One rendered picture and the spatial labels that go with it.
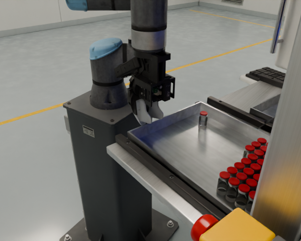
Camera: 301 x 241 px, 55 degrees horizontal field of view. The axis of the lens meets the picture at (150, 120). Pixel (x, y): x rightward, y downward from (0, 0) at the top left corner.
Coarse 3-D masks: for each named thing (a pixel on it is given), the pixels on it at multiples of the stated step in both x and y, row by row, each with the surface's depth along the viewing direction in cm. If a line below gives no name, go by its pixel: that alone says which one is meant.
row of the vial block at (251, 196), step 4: (256, 188) 53; (252, 192) 52; (248, 196) 52; (252, 196) 51; (248, 200) 52; (252, 200) 51; (248, 204) 52; (252, 204) 51; (248, 208) 52; (248, 212) 53
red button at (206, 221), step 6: (204, 216) 37; (210, 216) 37; (198, 222) 36; (204, 222) 36; (210, 222) 36; (216, 222) 36; (192, 228) 36; (198, 228) 36; (204, 228) 35; (192, 234) 36; (198, 234) 35; (198, 240) 36
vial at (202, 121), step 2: (200, 114) 76; (200, 116) 77; (202, 116) 76; (204, 116) 76; (206, 116) 76; (200, 118) 77; (202, 118) 77; (204, 118) 76; (206, 118) 77; (200, 120) 77; (202, 120) 77; (204, 120) 77; (206, 120) 77; (200, 122) 77; (202, 122) 77; (204, 122) 77; (206, 122) 77; (198, 124) 79; (200, 124) 78; (202, 124) 77; (204, 124) 77; (206, 124) 78; (198, 126) 79; (200, 126) 78; (202, 126) 78; (204, 126) 78; (200, 128) 78; (202, 128) 78; (204, 128) 78
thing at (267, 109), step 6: (276, 96) 88; (264, 102) 85; (270, 102) 88; (276, 102) 90; (252, 108) 81; (258, 108) 84; (264, 108) 87; (270, 108) 88; (276, 108) 88; (252, 114) 82; (258, 114) 80; (264, 114) 79; (270, 114) 85; (270, 120) 78
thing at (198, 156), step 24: (168, 120) 79; (192, 120) 82; (216, 120) 82; (144, 144) 67; (168, 144) 72; (192, 144) 72; (216, 144) 72; (240, 144) 72; (168, 168) 62; (192, 168) 65; (216, 168) 65; (216, 192) 58
